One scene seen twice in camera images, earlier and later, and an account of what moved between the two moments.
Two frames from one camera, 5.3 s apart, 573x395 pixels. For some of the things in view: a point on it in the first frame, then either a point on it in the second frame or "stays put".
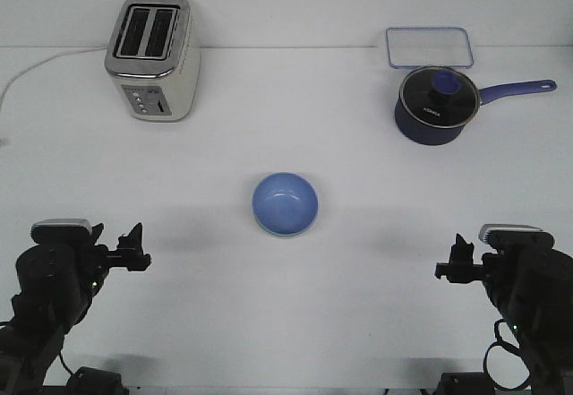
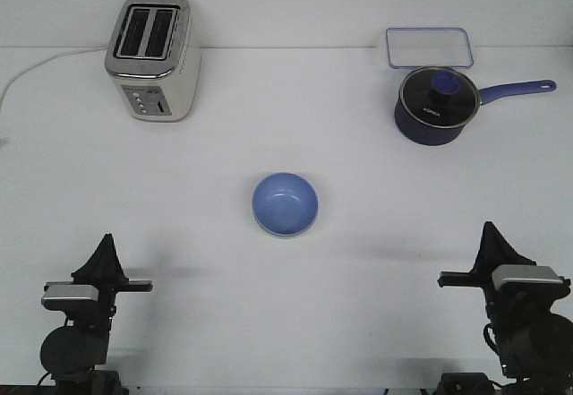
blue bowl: [285, 203] stays put
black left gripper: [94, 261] → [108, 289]
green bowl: [286, 236] stays put
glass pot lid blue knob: [439, 96] stays put
